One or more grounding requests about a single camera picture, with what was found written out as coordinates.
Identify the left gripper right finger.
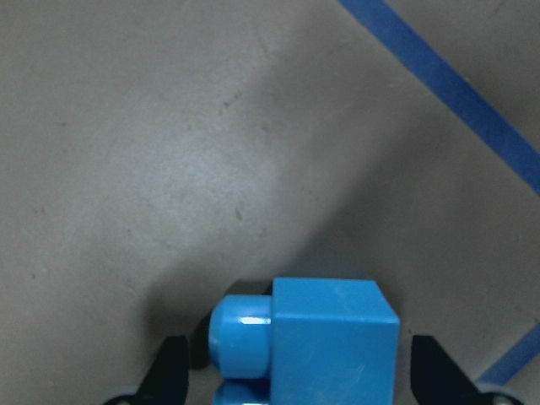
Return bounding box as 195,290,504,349
410,335,483,405

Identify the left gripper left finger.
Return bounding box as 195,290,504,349
132,336,189,404

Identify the blue toy block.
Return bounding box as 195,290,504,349
208,278,400,404

